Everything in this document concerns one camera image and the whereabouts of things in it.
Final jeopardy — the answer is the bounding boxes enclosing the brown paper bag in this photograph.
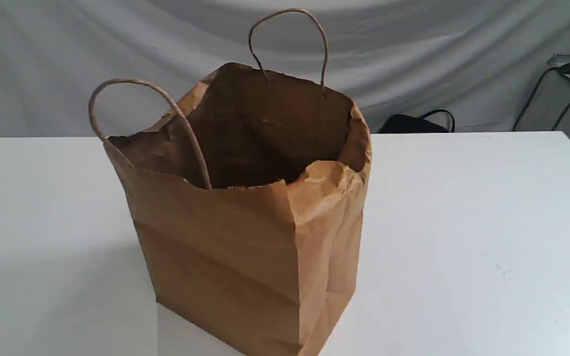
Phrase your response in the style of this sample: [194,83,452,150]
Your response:
[88,7,373,356]

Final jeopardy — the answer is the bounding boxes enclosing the black rounded object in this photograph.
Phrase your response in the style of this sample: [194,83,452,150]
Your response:
[379,109,456,134]

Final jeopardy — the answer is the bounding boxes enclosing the white backdrop cloth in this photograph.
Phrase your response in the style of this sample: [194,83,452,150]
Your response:
[0,0,570,137]

